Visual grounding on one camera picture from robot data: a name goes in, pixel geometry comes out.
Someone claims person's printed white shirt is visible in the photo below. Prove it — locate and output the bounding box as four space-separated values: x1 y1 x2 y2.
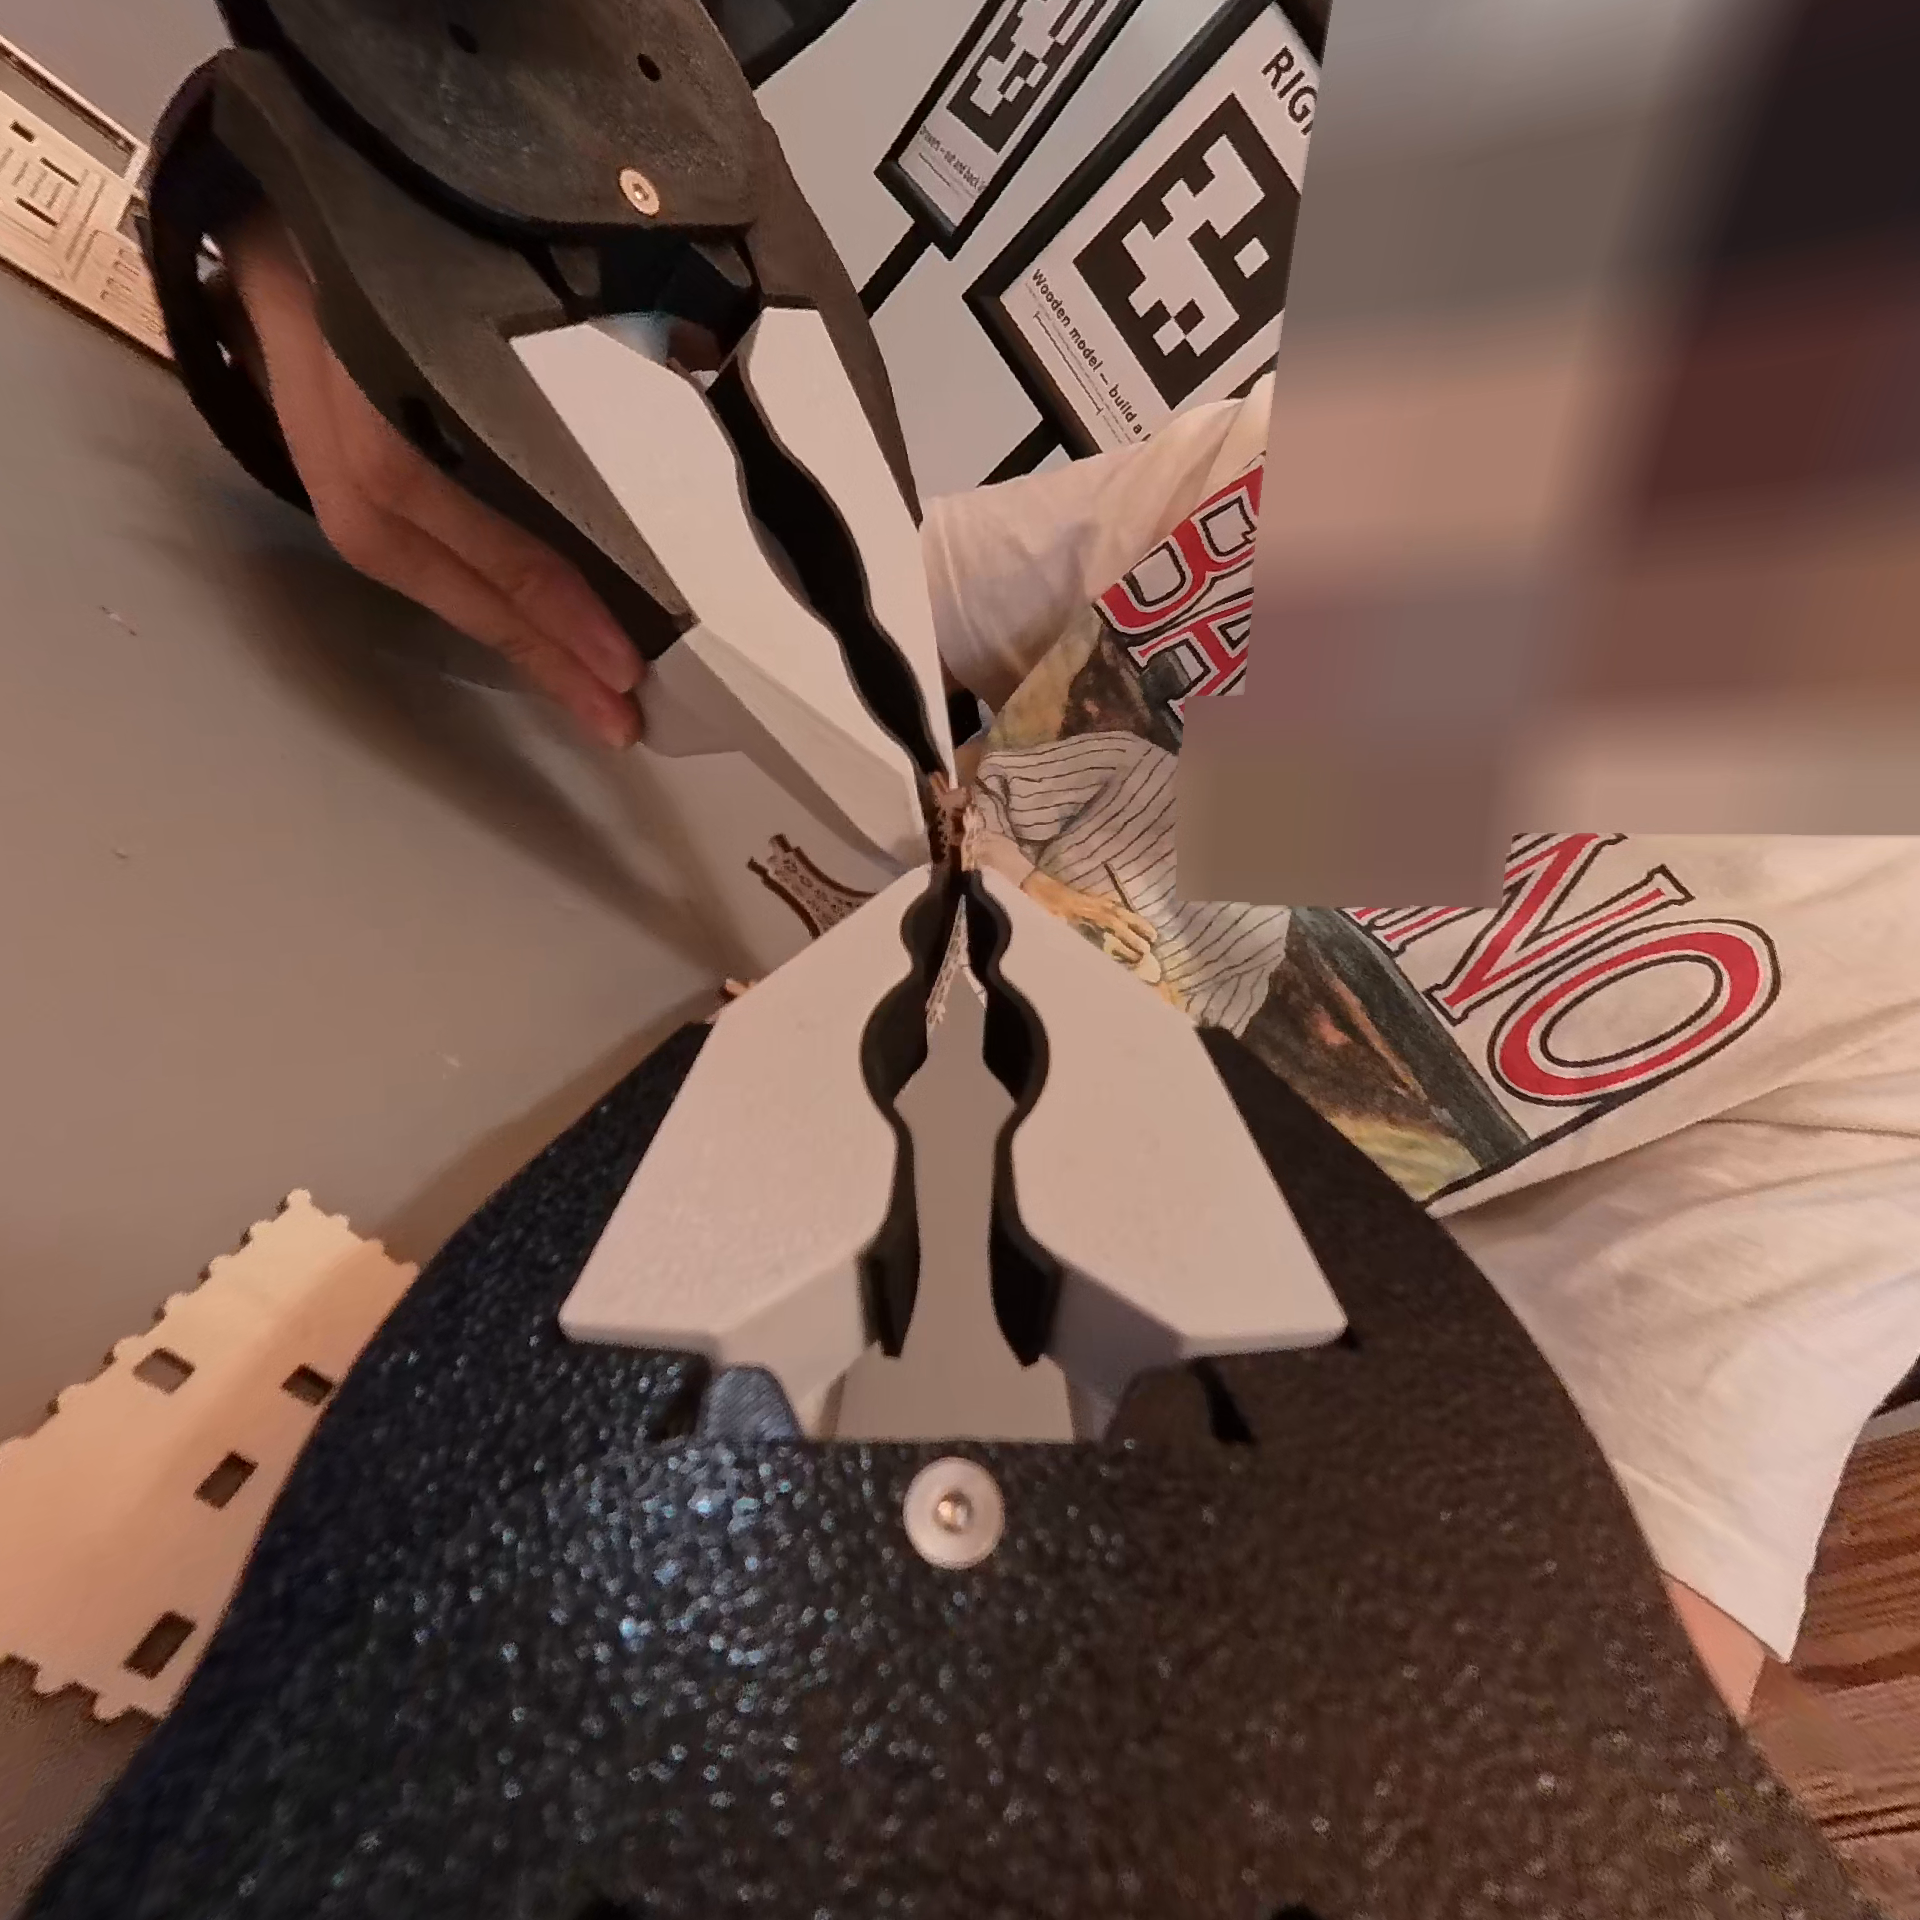
914 376 1920 1671

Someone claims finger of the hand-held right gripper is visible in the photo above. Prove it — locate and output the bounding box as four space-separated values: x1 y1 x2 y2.
508 321 946 849
731 292 966 789

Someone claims square wooden platform with holes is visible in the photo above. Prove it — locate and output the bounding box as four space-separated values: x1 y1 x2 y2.
0 1188 426 1730

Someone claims small wooden arch piece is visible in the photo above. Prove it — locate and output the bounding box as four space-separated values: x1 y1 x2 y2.
747 829 890 944

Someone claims person's right hand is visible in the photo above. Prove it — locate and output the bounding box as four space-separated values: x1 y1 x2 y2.
224 194 666 752

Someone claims empty wooden frame sheet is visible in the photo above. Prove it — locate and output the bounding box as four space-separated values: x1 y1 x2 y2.
0 36 186 367

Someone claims grey desk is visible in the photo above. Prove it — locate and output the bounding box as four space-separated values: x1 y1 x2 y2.
0 36 976 1920

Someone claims person's leg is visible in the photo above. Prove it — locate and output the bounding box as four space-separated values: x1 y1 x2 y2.
1670 1587 1779 1719

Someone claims black framed marker card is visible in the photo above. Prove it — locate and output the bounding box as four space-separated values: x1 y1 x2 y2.
873 0 1297 245
966 0 1335 455

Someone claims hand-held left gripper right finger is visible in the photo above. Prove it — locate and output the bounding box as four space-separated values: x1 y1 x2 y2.
968 873 1354 1408

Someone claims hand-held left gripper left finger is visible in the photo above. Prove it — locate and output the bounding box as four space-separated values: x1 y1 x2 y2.
559 866 966 1427

